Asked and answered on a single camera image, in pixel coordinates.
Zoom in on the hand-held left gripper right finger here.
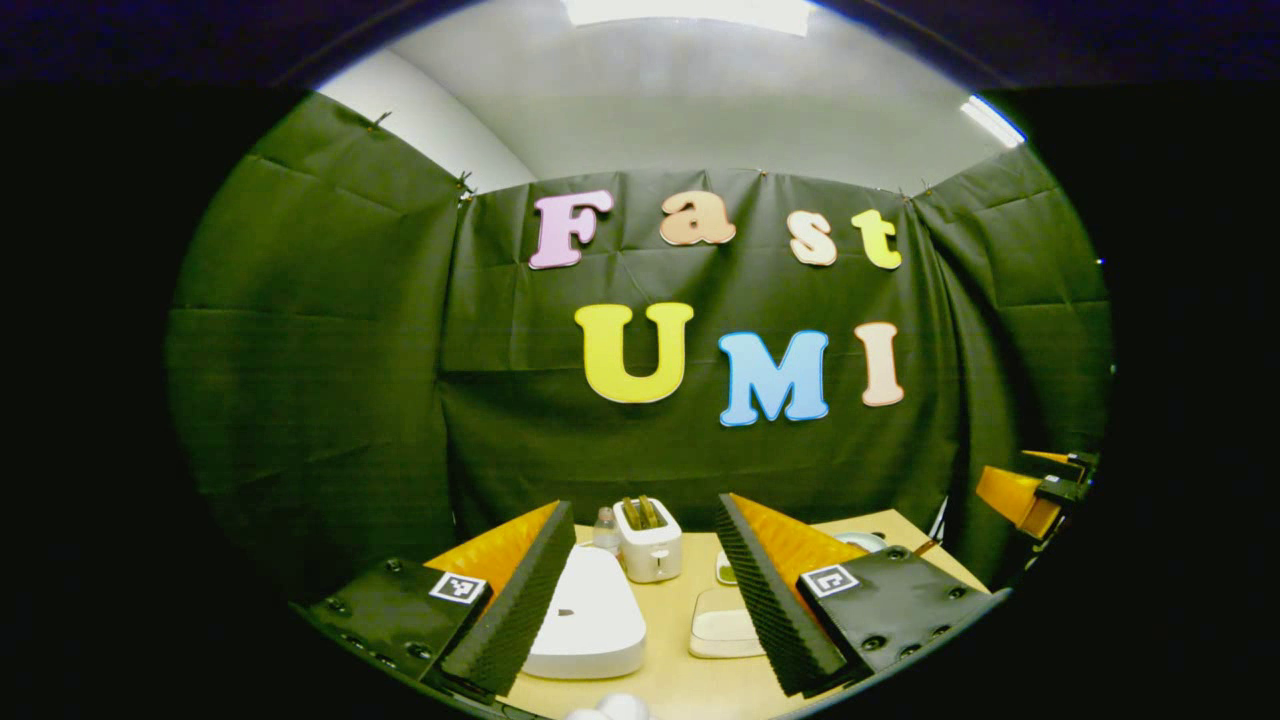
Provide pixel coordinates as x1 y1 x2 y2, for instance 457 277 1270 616
715 492 1006 699

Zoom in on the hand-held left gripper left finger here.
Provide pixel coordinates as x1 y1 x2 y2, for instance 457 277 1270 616
295 500 576 698

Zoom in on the white rice cooker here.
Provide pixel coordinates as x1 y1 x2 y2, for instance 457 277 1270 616
522 545 648 681

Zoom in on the clear plastic rice container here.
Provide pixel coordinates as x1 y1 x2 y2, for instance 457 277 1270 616
688 587 766 659

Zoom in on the white toaster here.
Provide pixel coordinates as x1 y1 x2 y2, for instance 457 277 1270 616
612 495 684 585

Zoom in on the black backdrop cloth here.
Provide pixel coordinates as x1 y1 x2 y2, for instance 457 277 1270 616
165 92 1114 601

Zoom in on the small ceiling light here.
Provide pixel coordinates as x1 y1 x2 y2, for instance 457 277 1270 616
960 95 1028 149

